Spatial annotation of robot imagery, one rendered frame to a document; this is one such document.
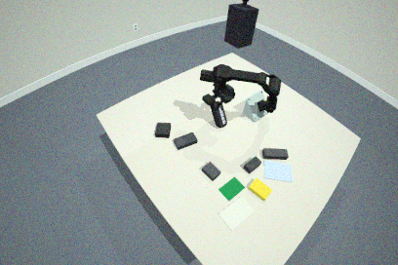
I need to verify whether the yellow rectangular block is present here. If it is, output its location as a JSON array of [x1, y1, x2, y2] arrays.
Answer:
[[249, 178, 272, 201]]

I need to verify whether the green flat rectangular block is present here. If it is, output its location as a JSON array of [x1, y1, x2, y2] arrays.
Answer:
[[218, 177, 245, 201]]

